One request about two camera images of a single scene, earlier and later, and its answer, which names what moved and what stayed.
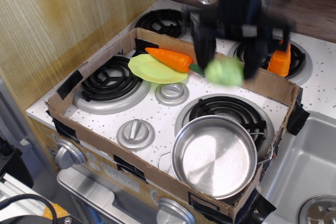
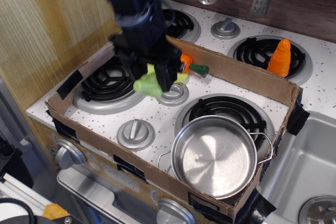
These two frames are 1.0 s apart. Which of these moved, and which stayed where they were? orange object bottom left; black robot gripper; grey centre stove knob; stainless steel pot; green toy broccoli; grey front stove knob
Moved: green toy broccoli; black robot gripper
Stayed: grey centre stove knob; stainless steel pot; grey front stove knob; orange object bottom left
